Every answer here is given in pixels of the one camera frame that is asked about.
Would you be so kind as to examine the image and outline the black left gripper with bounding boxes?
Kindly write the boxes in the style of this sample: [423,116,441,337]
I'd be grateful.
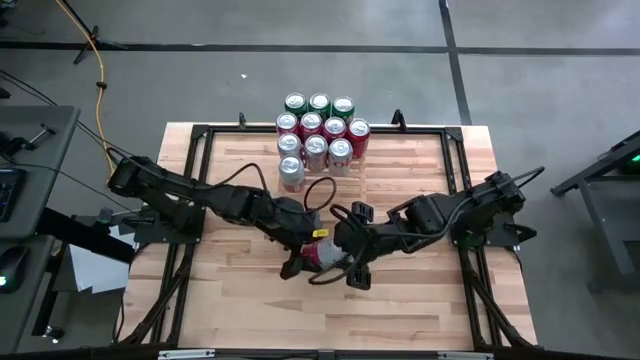
[272,196,325,281]

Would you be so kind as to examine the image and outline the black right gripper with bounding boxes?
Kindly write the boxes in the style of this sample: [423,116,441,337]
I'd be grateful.
[327,201,402,291]

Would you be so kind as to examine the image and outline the red soda can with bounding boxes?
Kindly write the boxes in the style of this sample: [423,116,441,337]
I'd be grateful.
[301,238,350,272]

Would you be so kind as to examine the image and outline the silver and pink can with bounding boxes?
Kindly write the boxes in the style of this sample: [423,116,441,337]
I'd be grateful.
[278,154,306,194]

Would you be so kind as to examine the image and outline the silver Diet Coke can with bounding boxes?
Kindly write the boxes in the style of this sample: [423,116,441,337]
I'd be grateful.
[277,132,303,159]
[303,134,330,174]

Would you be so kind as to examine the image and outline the red Coca-Cola can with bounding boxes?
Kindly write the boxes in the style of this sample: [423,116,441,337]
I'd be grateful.
[346,117,372,160]

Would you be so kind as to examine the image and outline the wooden slatted shelf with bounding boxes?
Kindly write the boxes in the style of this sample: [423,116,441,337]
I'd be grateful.
[263,118,377,254]

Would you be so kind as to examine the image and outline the white paper sheets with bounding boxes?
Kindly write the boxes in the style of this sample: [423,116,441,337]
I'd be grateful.
[67,224,139,295]

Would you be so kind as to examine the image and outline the black stand beam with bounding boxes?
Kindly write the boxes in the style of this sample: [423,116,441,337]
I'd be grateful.
[37,207,136,264]

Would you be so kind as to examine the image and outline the dark metal stand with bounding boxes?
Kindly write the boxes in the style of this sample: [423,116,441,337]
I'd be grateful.
[549,128,640,291]

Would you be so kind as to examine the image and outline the dark desk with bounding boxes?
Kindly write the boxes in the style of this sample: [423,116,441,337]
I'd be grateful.
[0,234,57,354]

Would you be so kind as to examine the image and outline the grey desk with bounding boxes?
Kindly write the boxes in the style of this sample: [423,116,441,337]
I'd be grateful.
[0,104,81,241]

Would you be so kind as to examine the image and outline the black computer mouse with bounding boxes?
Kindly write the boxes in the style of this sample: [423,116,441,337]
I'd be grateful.
[0,245,30,294]

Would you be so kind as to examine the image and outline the black hand tool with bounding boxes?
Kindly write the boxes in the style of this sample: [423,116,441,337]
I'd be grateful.
[4,123,57,156]

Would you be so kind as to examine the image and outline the black keyboard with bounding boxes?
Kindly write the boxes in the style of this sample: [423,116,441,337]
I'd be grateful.
[0,167,27,224]

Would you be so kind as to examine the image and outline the black floor tripod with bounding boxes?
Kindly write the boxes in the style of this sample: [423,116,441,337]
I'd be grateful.
[49,0,129,66]

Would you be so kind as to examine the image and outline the silver bracket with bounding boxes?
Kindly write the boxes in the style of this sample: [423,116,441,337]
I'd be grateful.
[158,349,216,360]
[437,351,494,360]

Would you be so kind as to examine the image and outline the yellow cable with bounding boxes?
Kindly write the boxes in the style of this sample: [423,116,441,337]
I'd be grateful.
[53,0,117,177]

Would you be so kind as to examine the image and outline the black floor cable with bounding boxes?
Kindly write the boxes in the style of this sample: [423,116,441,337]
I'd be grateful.
[0,69,144,162]

